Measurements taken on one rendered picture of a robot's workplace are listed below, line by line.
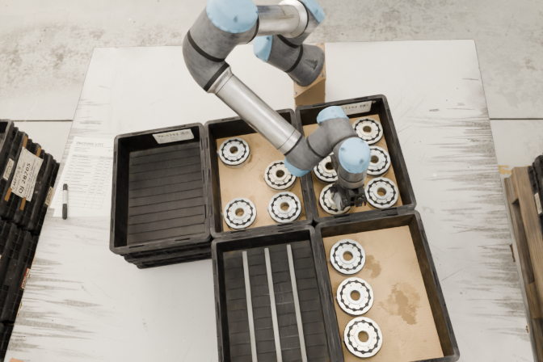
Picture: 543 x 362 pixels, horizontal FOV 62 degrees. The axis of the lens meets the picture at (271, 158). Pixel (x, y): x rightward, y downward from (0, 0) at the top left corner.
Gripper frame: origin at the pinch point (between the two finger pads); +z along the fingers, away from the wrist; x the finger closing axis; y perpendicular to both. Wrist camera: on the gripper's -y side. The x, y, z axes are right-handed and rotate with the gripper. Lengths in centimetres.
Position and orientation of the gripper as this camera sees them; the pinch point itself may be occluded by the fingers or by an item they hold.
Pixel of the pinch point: (345, 196)
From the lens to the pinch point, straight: 143.2
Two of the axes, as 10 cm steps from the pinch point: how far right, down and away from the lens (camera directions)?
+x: 9.8, -2.1, 0.0
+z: 0.9, 4.4, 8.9
